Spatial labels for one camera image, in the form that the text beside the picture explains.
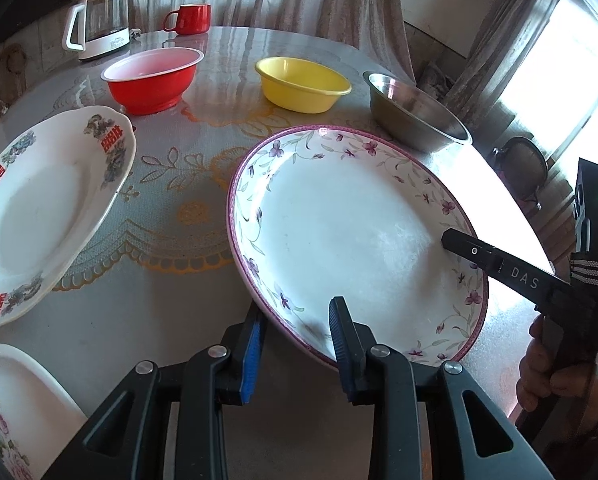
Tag stainless steel bowl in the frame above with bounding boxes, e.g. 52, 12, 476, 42
363, 72, 473, 153

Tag red mug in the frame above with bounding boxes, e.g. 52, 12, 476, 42
162, 3, 211, 36

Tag white plate red characters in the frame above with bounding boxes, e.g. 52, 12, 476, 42
0, 105, 136, 326

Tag white plate pink rose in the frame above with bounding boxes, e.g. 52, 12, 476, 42
0, 344, 86, 479

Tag white glass electric kettle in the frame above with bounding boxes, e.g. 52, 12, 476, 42
61, 0, 130, 61

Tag right hand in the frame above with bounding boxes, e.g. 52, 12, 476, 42
516, 315, 598, 434

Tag red plastic bowl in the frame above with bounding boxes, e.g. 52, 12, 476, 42
100, 47, 205, 116

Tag purple floral rimmed plate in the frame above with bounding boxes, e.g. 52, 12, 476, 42
226, 125, 488, 366

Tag yellow plastic bowl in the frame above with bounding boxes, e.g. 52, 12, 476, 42
255, 56, 352, 115

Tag dark round-back chair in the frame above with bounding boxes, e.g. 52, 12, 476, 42
489, 136, 549, 217

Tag lace floral tablecloth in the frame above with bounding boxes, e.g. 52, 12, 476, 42
0, 26, 555, 480

